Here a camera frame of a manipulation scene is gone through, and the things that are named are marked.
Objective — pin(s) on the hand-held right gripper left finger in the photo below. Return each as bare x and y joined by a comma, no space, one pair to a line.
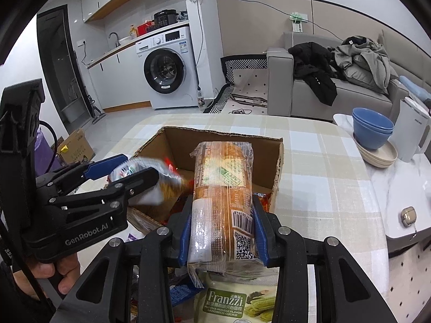
185,239

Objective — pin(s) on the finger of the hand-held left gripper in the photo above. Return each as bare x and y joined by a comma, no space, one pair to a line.
141,180
104,165

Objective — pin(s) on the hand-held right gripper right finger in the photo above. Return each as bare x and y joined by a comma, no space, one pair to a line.
259,235

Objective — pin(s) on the white snack bag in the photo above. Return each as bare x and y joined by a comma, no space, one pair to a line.
153,199

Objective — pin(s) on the clear brown biscuit packet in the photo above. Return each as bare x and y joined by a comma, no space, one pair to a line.
222,202

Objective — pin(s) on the brown cardboard box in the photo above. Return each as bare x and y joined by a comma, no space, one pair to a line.
178,141

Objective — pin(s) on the green cookie packet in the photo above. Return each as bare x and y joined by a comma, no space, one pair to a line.
235,306

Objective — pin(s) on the person's left hand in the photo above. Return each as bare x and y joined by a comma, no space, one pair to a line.
69,272

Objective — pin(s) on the small printed cardboard box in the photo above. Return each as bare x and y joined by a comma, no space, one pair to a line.
77,148

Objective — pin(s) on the white floor mop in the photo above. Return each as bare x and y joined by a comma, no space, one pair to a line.
97,112

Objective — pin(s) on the blue snack packet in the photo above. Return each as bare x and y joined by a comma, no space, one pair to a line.
183,294

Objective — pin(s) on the purple bag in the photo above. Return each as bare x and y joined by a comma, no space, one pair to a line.
45,151

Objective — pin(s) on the white base cabinet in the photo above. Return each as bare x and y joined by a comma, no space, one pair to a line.
114,80

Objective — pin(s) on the plaid tablecloth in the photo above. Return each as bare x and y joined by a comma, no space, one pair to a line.
320,175

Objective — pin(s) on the clear plastic bottle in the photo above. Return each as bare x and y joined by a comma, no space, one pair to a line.
200,99

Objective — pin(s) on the dark glass door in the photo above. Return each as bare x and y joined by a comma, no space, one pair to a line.
57,67

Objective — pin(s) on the white washing machine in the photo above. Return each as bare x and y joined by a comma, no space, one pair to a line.
168,67

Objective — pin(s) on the metal faucet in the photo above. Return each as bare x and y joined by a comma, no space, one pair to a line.
117,38

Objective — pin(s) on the yellow soap bottle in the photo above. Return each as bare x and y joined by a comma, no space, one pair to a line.
133,33

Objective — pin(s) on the beige plate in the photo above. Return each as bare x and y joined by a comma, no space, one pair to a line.
380,163
390,149

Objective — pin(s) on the red box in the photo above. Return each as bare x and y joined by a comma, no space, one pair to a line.
146,29

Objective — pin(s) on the grey sofa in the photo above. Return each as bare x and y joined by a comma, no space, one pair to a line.
303,97

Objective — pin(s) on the small beige round case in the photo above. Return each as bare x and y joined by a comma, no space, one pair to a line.
409,217

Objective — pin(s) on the black white patterned mat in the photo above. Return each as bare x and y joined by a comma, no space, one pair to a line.
242,65

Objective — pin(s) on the black pressure cooker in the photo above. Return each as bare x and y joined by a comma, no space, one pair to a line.
165,18

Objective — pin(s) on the black jacket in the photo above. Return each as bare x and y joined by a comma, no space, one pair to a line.
316,74

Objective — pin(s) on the white electric kettle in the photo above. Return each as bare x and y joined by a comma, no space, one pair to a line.
409,131

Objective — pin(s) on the grey jacket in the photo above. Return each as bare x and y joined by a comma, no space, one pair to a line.
367,64

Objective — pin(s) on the light blue pillow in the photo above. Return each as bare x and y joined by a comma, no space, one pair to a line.
416,87

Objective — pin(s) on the dark metal frame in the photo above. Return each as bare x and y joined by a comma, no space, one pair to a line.
251,101

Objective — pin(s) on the wall outlet with charger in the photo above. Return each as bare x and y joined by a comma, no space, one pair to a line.
298,22

